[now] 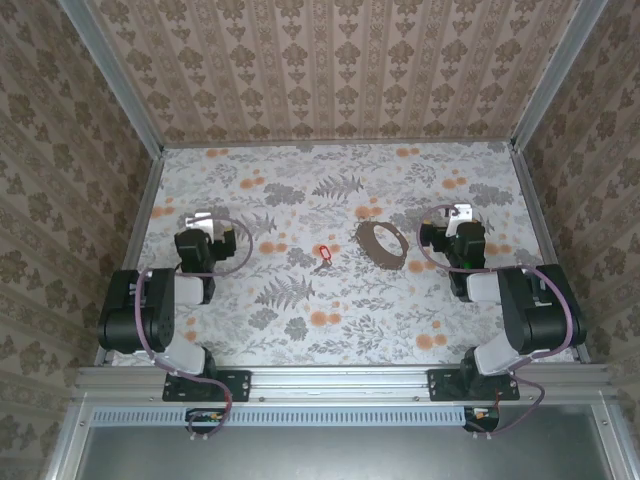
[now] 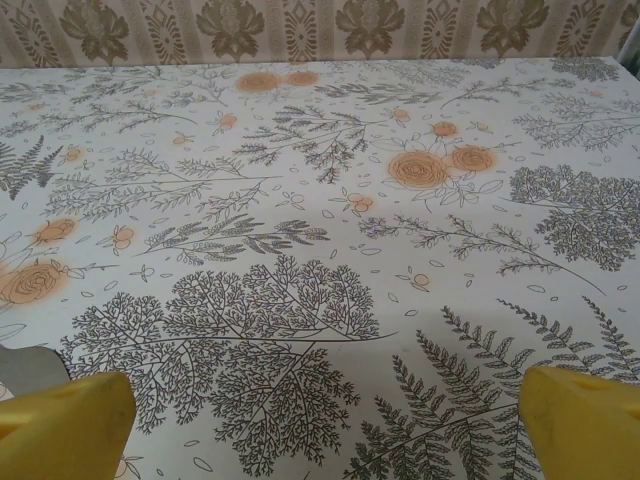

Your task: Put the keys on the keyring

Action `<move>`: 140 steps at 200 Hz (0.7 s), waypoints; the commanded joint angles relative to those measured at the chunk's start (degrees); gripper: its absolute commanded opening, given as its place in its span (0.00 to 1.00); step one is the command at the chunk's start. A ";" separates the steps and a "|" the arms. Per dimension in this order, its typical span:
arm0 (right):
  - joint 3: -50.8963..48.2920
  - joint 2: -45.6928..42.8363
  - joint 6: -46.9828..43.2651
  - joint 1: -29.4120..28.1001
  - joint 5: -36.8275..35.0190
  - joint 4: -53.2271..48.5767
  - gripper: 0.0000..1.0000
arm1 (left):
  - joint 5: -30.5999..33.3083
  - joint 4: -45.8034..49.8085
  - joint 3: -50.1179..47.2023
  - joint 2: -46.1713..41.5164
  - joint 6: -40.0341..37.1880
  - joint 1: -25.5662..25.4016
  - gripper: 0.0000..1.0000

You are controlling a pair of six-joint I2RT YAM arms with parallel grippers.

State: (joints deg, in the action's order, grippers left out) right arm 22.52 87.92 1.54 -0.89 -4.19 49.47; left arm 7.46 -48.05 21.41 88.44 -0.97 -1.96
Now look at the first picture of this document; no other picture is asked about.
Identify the red key tag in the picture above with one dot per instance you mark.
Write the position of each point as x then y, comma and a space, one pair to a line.
325, 251

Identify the silver key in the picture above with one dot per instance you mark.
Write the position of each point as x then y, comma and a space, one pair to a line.
324, 267

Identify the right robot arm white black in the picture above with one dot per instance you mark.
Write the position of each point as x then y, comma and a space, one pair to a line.
540, 320

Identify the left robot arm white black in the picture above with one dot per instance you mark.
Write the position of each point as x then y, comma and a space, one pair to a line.
160, 320

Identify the floral tablecloth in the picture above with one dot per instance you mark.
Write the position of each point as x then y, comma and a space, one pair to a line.
300, 175

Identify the black connector box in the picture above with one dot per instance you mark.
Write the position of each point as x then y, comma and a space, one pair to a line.
205, 420
482, 419

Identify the grey metal panel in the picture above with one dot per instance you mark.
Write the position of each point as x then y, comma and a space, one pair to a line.
325, 455

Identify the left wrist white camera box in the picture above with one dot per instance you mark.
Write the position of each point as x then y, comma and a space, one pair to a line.
200, 220

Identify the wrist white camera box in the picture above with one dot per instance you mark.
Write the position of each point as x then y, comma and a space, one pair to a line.
462, 212
200, 220

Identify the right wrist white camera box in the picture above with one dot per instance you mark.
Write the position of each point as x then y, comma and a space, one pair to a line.
462, 212

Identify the aluminium table edge rail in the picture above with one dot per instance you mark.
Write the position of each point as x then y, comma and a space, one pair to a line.
145, 210
530, 200

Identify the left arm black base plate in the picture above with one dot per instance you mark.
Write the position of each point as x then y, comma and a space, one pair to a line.
237, 385

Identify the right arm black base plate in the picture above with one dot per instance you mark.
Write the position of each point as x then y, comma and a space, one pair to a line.
442, 386

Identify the aluminium front rail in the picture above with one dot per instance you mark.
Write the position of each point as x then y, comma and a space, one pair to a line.
340, 382

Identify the aluminium frame post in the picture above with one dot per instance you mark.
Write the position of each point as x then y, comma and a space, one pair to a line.
555, 75
115, 75

